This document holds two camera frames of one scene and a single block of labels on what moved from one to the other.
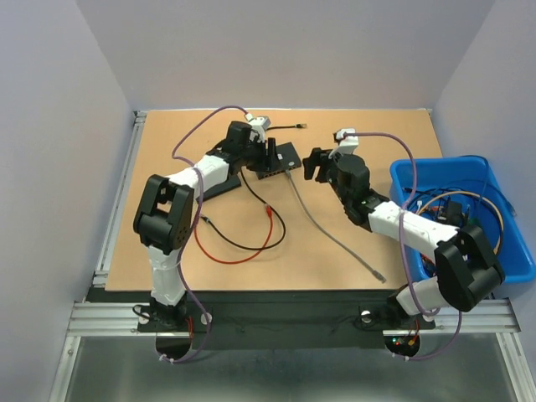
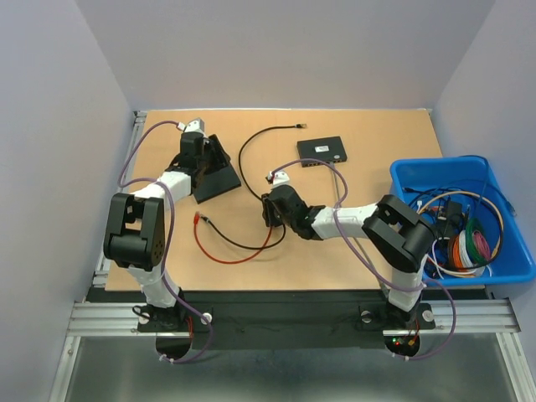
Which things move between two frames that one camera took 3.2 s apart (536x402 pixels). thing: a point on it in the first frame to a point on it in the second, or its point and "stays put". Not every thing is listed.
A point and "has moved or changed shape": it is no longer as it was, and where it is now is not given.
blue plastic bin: (463, 192) stays put
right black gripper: (318, 157) to (267, 211)
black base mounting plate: (272, 320) stays put
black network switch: (286, 159) has moved or changed shape
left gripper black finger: (273, 161) to (214, 154)
